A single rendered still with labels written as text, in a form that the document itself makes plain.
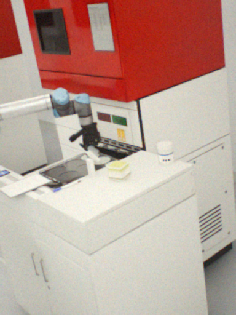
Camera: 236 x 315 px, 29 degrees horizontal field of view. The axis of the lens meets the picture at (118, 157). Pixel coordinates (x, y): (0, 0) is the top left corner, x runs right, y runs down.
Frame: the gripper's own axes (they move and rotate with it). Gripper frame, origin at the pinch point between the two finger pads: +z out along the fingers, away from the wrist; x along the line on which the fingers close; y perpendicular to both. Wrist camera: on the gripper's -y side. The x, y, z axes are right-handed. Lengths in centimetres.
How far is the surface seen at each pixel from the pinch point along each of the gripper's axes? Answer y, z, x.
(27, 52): -160, -10, 356
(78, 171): -3.3, 1.3, -13.0
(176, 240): 45, 27, -41
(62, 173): -11.5, 1.3, -13.1
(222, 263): 65, 91, 31
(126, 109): 24.2, -25.6, -0.7
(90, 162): 10.5, -12.5, -35.1
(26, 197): -19, -3, -46
